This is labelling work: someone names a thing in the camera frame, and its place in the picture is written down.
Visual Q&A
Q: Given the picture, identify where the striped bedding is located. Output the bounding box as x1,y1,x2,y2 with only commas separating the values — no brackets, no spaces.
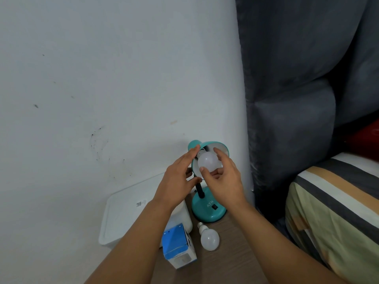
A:
285,152,379,284

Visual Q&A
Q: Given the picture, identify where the blue and white bulb box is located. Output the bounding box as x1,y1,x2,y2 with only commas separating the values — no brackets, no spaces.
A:
161,223,197,270

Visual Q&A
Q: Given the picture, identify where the white light bulb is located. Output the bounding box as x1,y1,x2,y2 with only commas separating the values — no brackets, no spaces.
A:
197,150,223,172
197,221,220,252

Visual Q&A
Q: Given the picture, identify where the red pillow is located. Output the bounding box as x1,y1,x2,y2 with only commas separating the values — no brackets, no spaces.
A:
346,120,379,163

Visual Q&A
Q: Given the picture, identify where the grey upholstered headboard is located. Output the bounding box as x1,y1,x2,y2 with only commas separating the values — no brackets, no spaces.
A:
235,0,379,234

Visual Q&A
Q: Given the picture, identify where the white storage box lid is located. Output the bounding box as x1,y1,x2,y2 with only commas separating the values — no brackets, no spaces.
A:
98,173,186,246

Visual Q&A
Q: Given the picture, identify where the person's right hand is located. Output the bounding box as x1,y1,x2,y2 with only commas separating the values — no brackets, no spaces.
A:
199,147,248,214

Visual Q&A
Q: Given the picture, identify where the person's left forearm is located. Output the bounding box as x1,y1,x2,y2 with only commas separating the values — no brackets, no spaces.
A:
84,199,175,284

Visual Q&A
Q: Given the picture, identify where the person's left hand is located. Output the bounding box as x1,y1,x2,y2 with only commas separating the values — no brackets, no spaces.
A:
151,144,204,213

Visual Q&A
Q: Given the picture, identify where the teal desk lamp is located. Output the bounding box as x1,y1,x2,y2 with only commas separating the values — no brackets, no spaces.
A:
187,140,230,224

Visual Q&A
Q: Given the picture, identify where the person's right forearm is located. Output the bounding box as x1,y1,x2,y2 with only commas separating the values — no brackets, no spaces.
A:
228,202,347,284

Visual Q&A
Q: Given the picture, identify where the white plastic storage box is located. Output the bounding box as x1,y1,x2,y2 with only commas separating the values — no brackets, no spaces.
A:
99,199,193,250

